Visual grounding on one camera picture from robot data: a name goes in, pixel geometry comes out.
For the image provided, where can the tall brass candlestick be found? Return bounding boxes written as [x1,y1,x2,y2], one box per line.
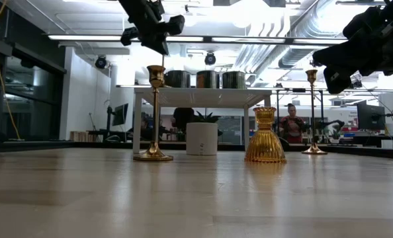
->
[133,65,174,163]
[301,69,329,156]

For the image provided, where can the green succulent plant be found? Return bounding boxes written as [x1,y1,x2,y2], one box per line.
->
[191,110,224,137]

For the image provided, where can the small green desk plant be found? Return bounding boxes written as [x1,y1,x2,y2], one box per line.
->
[328,124,343,144]

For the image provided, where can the person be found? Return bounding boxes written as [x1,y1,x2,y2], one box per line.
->
[279,102,307,144]

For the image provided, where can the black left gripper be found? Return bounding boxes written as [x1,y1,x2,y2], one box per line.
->
[118,0,186,56]

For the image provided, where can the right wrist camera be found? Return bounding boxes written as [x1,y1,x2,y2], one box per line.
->
[379,14,393,39]

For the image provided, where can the white perforated metal shelf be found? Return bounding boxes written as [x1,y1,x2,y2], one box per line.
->
[132,86,273,155]

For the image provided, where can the dark ribbed candle tin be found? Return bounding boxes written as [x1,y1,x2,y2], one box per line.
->
[221,70,247,90]
[164,69,192,89]

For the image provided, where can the long ceiling light bar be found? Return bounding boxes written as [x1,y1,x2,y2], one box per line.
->
[47,33,349,46]

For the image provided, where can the dark office desk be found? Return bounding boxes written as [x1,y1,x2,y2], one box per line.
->
[341,134,393,149]

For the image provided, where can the amber ribbed glass candle holder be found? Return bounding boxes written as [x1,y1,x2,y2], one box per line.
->
[244,106,288,164]

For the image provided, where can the black metal rack frame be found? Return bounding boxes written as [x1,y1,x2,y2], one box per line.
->
[275,87,326,145]

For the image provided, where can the black computer monitor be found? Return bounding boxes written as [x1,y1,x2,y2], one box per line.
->
[111,102,130,128]
[357,100,387,132]

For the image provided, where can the candle tin with orange label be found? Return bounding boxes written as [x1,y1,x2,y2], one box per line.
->
[196,69,221,89]

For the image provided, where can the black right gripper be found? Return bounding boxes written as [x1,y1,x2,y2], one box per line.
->
[312,0,393,95]

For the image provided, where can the black aluminium table frame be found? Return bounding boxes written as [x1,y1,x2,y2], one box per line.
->
[0,139,393,161]

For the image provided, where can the silver ceiling duct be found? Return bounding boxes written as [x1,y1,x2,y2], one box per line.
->
[232,0,353,69]

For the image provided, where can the white plant pot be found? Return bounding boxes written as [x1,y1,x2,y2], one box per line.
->
[185,122,219,157]

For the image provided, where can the wooden board stack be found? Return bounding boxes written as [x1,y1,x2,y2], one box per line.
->
[69,130,90,143]

